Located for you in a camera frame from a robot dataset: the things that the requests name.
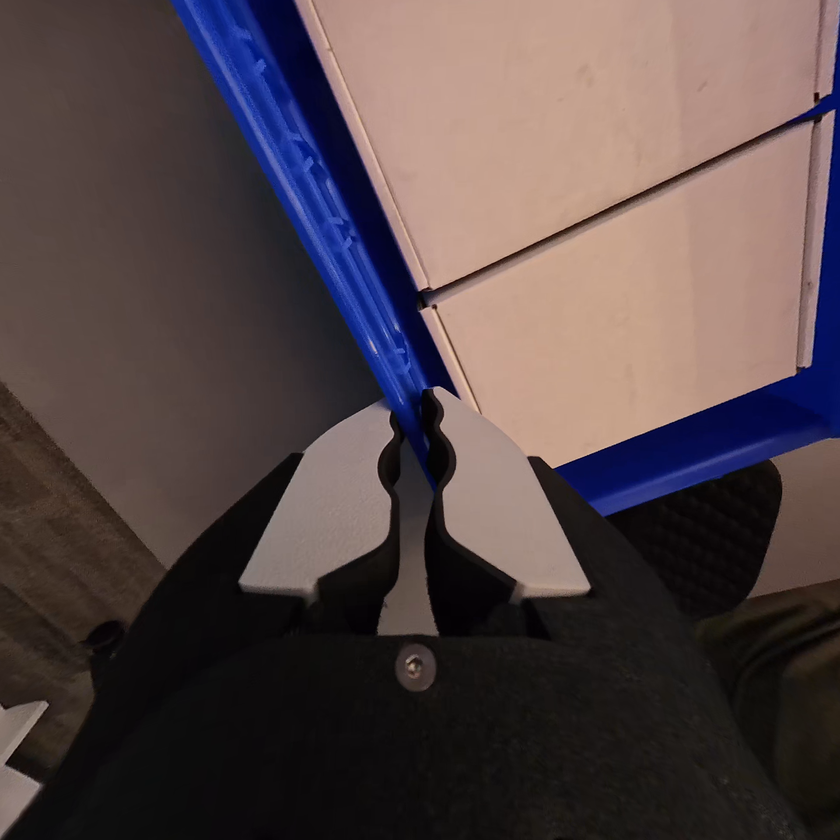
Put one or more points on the blue plastic bin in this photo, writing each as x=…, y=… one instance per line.
x=689, y=453

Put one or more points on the black textured pad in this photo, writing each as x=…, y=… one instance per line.
x=709, y=544

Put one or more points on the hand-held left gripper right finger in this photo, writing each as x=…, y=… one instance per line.
x=505, y=518

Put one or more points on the white cardboard mailer box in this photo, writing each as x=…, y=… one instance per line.
x=558, y=118
x=623, y=328

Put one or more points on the white panel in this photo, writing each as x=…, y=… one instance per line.
x=16, y=728

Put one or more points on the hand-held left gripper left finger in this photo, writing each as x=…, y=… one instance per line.
x=315, y=525

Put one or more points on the person's olive trousers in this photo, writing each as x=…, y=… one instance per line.
x=787, y=689

